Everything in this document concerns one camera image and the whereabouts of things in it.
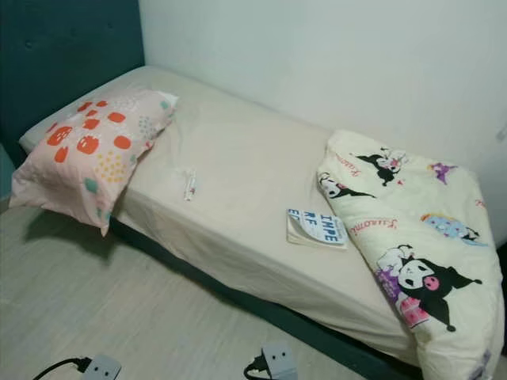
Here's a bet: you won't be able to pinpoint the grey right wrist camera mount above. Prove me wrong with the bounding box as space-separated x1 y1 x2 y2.
261 343 299 380

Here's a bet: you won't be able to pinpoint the pink pillow orange print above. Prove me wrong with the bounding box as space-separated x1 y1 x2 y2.
10 89 180 236

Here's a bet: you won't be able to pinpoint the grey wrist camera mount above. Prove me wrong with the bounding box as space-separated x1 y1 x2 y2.
83 355 122 380
261 343 299 380

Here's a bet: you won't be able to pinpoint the teal padded headboard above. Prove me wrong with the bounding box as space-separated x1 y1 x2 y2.
0 0 145 167

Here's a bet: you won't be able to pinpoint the cream sheeted bed mattress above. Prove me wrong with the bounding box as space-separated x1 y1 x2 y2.
18 65 425 367

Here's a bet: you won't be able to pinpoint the white book blue letters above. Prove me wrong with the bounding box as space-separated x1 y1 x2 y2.
286 207 349 251

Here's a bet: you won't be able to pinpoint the dark teal bed frame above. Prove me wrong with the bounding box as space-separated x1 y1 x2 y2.
109 218 425 380

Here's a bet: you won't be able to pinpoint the small white wrapper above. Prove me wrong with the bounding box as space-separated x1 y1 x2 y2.
183 168 197 201

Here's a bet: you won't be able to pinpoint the cream cartoon print quilt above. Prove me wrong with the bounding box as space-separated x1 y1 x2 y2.
315 129 506 380

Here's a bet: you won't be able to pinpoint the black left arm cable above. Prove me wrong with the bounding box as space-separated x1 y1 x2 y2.
34 358 90 380

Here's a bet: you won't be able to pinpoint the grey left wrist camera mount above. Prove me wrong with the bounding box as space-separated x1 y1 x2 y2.
83 355 122 380

